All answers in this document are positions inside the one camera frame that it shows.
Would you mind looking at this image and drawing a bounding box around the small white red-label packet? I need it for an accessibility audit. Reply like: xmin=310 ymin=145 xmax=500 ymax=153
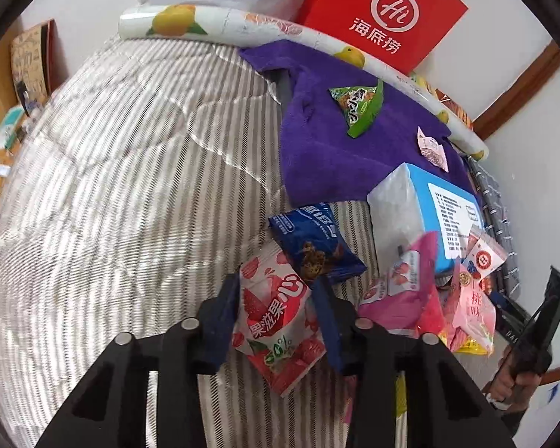
xmin=462 ymin=226 xmax=508 ymax=290

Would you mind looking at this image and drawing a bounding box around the yellow snack packet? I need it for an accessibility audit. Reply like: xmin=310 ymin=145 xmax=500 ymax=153
xmin=439 ymin=324 xmax=493 ymax=358

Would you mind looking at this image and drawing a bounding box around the blue cookie packet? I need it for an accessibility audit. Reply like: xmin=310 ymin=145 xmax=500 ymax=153
xmin=267 ymin=202 xmax=367 ymax=287

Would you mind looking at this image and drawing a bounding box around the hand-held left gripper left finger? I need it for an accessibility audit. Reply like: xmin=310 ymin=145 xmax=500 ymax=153
xmin=35 ymin=268 xmax=241 ymax=448

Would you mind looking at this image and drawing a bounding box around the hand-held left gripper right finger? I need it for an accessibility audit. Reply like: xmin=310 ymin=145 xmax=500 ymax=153
xmin=310 ymin=277 xmax=516 ymax=448

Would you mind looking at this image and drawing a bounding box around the green snack packet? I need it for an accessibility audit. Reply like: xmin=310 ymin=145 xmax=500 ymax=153
xmin=328 ymin=78 xmax=385 ymax=138

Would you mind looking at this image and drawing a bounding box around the orange striped snack packet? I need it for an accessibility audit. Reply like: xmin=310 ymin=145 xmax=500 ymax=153
xmin=435 ymin=88 xmax=475 ymax=130

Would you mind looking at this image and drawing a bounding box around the small teal box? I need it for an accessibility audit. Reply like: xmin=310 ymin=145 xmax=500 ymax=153
xmin=0 ymin=105 xmax=27 ymax=146

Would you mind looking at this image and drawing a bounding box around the magenta snack packet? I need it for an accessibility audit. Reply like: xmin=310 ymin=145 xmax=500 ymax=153
xmin=357 ymin=231 xmax=449 ymax=339

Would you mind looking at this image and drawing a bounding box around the person's right hand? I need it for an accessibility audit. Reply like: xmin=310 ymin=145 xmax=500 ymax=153
xmin=483 ymin=343 xmax=542 ymax=414

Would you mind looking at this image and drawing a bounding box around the pale pink peach snack packet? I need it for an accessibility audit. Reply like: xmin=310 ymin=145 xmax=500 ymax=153
xmin=450 ymin=266 xmax=496 ymax=355

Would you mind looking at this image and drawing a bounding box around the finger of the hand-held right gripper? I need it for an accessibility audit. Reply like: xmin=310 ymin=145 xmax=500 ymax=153
xmin=489 ymin=289 xmax=528 ymax=325

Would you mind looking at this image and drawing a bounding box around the blue tissue pack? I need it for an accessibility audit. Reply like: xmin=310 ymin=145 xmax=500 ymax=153
xmin=367 ymin=162 xmax=487 ymax=274

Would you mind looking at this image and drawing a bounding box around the fruit-printed rolled mat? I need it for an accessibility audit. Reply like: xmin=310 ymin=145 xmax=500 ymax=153
xmin=119 ymin=4 xmax=490 ymax=162

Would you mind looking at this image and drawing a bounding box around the purple towel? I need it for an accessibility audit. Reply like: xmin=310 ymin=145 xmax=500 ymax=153
xmin=239 ymin=41 xmax=483 ymax=206

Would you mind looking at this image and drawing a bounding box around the wooden door frame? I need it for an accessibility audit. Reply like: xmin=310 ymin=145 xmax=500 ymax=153
xmin=473 ymin=40 xmax=560 ymax=138

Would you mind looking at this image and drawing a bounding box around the small pink candy wrapper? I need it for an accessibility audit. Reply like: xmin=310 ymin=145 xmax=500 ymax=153
xmin=416 ymin=126 xmax=450 ymax=167

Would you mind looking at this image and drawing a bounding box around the red strawberry snack packet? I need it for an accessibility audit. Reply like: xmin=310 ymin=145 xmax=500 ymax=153
xmin=232 ymin=246 xmax=327 ymax=397

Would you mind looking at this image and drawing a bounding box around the brown printed cardboard box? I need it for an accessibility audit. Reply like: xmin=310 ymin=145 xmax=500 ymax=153
xmin=0 ymin=19 xmax=59 ymax=127

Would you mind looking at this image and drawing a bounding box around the grey checked cloth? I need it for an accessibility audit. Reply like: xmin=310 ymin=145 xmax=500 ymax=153
xmin=467 ymin=156 xmax=523 ymax=299

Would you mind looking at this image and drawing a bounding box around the striped quilt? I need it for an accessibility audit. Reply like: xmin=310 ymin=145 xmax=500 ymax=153
xmin=0 ymin=37 xmax=495 ymax=448

